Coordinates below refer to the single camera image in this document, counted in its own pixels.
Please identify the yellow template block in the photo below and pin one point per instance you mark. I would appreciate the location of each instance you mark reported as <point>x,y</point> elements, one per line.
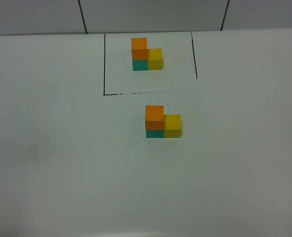
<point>155,59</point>

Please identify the teal template block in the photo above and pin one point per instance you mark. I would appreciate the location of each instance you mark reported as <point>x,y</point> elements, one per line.
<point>140,65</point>

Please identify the orange template block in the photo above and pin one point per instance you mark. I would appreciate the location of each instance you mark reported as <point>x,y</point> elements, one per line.
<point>139,49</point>

